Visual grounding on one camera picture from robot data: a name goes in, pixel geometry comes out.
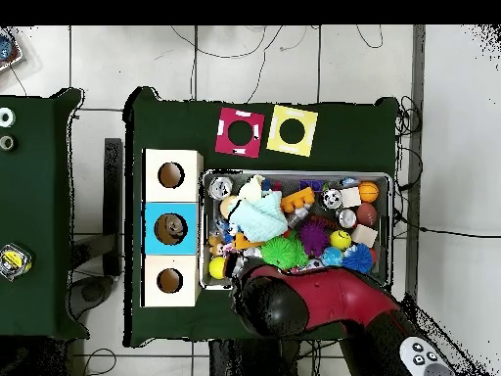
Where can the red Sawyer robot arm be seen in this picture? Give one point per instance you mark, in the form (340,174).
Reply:
(332,290)

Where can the yellow card with round hole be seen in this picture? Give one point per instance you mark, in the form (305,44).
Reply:
(276,117)

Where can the red card with round hole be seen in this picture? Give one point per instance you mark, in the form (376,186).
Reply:
(225,117)

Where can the wooden box with three holes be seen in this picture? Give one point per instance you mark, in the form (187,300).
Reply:
(172,282)

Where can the mint green cloth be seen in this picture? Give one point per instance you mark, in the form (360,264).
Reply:
(258,219)

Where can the orange toy building brick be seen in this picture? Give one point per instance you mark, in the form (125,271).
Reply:
(297,200)

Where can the green fuzzy ball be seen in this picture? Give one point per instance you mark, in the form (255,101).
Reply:
(283,252)

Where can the plain yellow ball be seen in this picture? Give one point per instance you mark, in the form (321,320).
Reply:
(217,267)

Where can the purple spiky ball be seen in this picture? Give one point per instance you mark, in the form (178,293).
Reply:
(314,237)

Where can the yellow smiley face ball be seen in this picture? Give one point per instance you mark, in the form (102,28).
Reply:
(340,240)

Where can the brown ball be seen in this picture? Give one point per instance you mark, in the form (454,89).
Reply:
(367,214)

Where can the plain wooden block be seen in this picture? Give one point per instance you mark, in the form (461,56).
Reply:
(364,235)

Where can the orange basketball toy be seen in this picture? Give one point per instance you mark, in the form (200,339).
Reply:
(368,192)

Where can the yellow tape measure in package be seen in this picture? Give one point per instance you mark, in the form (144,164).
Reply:
(13,260)

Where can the grey tape roll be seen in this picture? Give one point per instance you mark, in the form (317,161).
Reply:
(11,144)

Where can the white tape roll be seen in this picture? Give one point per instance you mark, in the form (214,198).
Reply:
(11,117)

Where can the clear container with blue toy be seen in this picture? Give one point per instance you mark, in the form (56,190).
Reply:
(8,51)

